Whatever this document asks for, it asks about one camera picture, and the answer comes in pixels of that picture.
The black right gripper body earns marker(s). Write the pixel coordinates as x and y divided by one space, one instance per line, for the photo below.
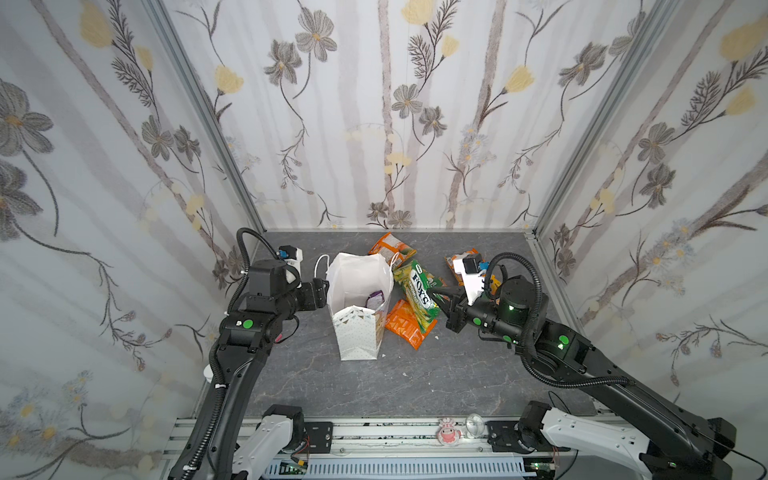
454 317

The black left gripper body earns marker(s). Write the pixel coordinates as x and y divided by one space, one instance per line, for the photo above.
309 297

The green orange Fox's packet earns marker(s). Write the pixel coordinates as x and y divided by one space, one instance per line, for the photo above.
416 281

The white cartoon paper bag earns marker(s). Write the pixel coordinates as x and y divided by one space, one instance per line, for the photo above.
352 278

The orange chips packet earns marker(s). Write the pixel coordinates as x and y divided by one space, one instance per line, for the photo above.
402 321

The purple Fox's berries packet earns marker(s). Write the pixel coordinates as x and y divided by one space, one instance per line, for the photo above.
375 300

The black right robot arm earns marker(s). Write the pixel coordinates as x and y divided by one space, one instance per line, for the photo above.
660 439

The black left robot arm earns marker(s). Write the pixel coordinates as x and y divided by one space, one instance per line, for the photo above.
270 292

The yellow mango snack bag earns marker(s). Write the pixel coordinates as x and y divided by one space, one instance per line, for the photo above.
495 285

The orange mango snack packet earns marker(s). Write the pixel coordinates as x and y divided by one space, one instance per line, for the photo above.
394 251

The clear glass ornament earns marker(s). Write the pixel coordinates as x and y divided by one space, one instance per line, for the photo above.
475 426

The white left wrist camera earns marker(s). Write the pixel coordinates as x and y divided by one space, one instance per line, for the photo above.
291 255

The white vented cable duct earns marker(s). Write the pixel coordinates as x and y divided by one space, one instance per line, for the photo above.
396 468

